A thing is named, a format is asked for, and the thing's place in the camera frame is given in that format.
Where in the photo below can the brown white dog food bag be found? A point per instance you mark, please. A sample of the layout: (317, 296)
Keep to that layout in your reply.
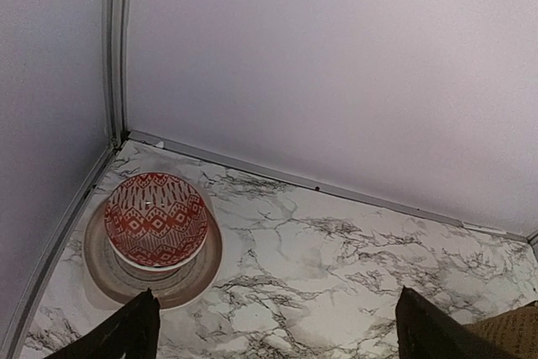
(514, 331)

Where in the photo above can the red patterned ceramic bowl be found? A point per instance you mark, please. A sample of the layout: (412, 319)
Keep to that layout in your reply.
(156, 221)

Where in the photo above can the left aluminium frame post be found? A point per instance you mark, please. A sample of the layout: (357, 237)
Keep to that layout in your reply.
(114, 49)

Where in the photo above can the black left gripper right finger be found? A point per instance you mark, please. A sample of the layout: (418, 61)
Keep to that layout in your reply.
(424, 331)

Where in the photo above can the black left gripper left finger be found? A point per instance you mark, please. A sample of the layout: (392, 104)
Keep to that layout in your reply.
(131, 332)

